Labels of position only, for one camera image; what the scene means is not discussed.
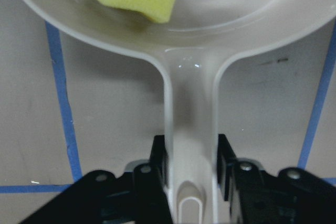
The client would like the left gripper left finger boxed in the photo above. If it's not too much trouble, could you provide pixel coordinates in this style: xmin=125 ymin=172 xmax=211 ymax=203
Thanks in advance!
xmin=22 ymin=135 xmax=173 ymax=223

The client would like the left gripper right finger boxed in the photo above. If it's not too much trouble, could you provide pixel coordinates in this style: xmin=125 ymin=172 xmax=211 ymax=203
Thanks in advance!
xmin=217 ymin=134 xmax=335 ymax=223

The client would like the beige plastic dustpan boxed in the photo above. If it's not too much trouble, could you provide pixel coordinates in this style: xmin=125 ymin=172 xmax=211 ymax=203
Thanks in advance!
xmin=23 ymin=0 xmax=335 ymax=223

